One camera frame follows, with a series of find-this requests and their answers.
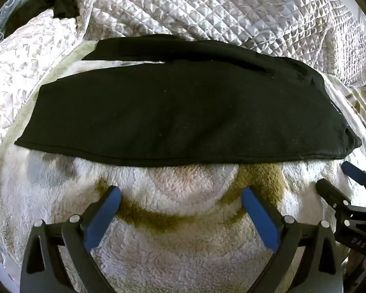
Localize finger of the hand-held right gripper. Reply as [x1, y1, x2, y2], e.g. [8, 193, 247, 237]
[342, 161, 366, 190]
[316, 178, 353, 217]

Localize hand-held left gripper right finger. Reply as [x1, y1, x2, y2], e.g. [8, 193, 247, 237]
[242, 186, 345, 293]

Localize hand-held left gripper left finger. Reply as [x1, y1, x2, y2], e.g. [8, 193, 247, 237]
[20, 186, 122, 293]

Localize black pants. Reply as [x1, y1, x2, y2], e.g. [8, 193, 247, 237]
[15, 34, 362, 167]

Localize white olive patterned fleece blanket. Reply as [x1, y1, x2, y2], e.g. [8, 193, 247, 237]
[0, 40, 366, 293]

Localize floral quilted bed cover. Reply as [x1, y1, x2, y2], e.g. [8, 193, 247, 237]
[0, 9, 90, 269]

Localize black garment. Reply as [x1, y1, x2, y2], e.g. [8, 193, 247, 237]
[6, 0, 80, 37]

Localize white quilted comforter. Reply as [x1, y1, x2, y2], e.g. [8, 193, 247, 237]
[70, 0, 366, 87]

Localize light blue cloth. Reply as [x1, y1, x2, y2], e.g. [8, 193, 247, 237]
[0, 0, 29, 35]

